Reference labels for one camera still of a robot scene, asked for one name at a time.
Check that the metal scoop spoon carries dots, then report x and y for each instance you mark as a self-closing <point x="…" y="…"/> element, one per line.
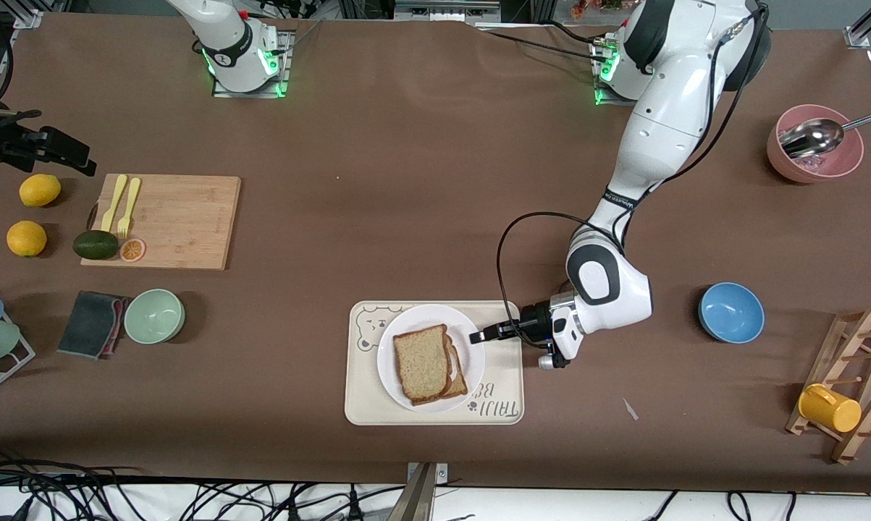
<point x="815" y="137"/>

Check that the yellow plastic mug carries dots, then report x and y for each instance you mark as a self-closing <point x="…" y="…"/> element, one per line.
<point x="833" y="412"/>

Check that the yellow lemon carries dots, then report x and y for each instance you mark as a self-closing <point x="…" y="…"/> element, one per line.
<point x="40" y="190"/>
<point x="26" y="239"/>

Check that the small white paper scrap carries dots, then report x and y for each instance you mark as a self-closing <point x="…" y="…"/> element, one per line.
<point x="630" y="409"/>

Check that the orange fruit slice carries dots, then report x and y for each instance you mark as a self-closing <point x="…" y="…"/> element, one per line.
<point x="132" y="250"/>

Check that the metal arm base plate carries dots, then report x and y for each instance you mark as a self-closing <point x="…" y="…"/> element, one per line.
<point x="221" y="92"/>
<point x="603" y="101"/>

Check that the clear crinkled bowl filling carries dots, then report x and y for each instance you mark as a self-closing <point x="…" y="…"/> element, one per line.
<point x="811" y="163"/>

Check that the grey camera support bar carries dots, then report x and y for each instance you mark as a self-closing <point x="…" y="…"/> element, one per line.
<point x="417" y="499"/>

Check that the bamboo cutting board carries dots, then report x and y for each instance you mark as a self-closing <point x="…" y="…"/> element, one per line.
<point x="182" y="217"/>

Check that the wooden peg drying rack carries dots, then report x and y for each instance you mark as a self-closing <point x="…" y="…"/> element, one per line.
<point x="815" y="376"/>

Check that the green avocado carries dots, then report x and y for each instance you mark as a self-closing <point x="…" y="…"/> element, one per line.
<point x="95" y="244"/>

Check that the yellow plastic knife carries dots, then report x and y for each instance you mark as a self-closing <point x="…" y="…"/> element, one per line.
<point x="117" y="192"/>

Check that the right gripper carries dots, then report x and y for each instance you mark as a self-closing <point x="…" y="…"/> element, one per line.
<point x="17" y="147"/>

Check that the blue bowl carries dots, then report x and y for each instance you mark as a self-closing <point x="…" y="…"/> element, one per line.
<point x="732" y="312"/>

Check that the metal frame crossbar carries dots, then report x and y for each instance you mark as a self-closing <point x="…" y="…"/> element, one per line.
<point x="442" y="11"/>

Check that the pink bowl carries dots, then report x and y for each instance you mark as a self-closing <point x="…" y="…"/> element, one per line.
<point x="840" y="163"/>

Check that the metal table edge bracket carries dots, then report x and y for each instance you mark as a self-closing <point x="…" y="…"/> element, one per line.
<point x="442" y="474"/>

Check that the plain bread slice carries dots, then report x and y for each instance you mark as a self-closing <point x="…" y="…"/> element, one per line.
<point x="421" y="362"/>

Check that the mint green bowl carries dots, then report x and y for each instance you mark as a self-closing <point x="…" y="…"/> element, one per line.
<point x="153" y="316"/>

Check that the dark grey folded cloth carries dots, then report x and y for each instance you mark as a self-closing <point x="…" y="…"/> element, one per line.
<point x="87" y="322"/>

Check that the cream bear print tray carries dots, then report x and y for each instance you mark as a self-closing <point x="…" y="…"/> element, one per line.
<point x="363" y="391"/>

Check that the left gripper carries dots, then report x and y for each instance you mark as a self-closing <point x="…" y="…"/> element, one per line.
<point x="531" y="321"/>

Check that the yellow plastic fork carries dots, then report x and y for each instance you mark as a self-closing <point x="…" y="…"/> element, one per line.
<point x="130" y="199"/>

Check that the white round plate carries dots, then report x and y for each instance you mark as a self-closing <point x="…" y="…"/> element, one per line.
<point x="421" y="315"/>

